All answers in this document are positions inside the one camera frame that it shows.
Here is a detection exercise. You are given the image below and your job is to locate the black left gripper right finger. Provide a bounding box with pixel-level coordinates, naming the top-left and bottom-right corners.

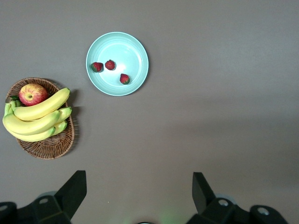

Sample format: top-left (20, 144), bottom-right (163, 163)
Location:
top-left (186, 172), bottom-right (290, 224)

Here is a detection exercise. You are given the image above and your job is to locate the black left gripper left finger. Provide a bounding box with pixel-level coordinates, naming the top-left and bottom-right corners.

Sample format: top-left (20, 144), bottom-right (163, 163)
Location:
top-left (0, 170), bottom-right (87, 224)

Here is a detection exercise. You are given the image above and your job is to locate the red strawberry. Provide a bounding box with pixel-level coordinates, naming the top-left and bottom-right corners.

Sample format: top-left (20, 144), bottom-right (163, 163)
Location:
top-left (104, 59), bottom-right (116, 71)
top-left (90, 62), bottom-right (104, 73)
top-left (119, 73), bottom-right (131, 85)

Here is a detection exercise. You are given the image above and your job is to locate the pale green round plate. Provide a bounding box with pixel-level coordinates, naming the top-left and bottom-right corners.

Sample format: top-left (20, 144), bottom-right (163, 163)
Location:
top-left (85, 31), bottom-right (150, 97)

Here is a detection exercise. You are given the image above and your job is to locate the brown wicker basket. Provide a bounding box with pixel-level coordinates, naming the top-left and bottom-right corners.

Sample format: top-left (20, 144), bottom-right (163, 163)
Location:
top-left (5, 77), bottom-right (75, 160)

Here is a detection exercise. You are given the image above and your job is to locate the yellow banana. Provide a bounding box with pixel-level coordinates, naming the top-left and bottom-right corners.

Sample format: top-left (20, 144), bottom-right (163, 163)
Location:
top-left (6, 126), bottom-right (56, 142)
top-left (10, 87), bottom-right (71, 121)
top-left (51, 120), bottom-right (68, 136)
top-left (2, 100), bottom-right (61, 136)
top-left (55, 106), bottom-right (72, 124)

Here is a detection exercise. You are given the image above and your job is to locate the brown table mat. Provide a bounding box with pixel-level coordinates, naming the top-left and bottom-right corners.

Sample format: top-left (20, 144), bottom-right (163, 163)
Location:
top-left (0, 0), bottom-right (299, 224)

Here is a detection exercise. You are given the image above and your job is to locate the red yellow apple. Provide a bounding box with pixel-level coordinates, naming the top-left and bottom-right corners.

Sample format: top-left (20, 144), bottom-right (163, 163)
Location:
top-left (18, 84), bottom-right (49, 107)

